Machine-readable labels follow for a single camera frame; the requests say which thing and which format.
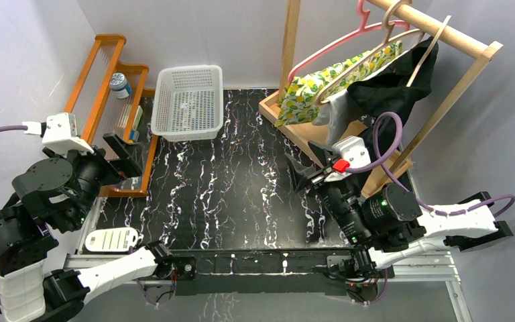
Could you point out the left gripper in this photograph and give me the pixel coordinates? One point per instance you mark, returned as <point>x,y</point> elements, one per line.
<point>116,157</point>

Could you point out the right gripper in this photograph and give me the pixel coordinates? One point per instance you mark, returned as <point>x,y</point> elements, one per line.
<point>300,176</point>

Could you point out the white cloth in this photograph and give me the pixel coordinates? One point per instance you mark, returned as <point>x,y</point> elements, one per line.
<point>338,113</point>

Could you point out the black skirt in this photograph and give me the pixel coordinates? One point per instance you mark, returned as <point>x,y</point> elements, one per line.
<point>388,90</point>

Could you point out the pink hanger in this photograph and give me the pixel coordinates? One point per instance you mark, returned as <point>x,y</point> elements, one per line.
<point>342,40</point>

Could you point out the beige wooden hanger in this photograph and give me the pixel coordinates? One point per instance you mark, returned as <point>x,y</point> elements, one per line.
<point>435,39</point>

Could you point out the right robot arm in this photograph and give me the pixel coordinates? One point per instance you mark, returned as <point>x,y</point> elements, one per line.
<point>390,225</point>

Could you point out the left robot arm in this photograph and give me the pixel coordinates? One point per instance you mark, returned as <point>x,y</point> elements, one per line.
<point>57,193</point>

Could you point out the orange wooden shelf rack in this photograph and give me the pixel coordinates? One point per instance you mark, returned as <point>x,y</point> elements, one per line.
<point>99,111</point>

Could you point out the white label tag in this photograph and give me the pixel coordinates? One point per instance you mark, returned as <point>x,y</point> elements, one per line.
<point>113,240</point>

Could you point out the small white blue jar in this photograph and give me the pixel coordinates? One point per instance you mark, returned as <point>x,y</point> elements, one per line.
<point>119,86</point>

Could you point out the white plastic basket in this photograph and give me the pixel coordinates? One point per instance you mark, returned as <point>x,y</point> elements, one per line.
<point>188,103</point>

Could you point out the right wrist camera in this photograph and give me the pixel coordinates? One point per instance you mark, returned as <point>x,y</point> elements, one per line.
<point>351,155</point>

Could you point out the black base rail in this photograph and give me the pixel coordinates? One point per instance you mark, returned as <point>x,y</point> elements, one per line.
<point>253,271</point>

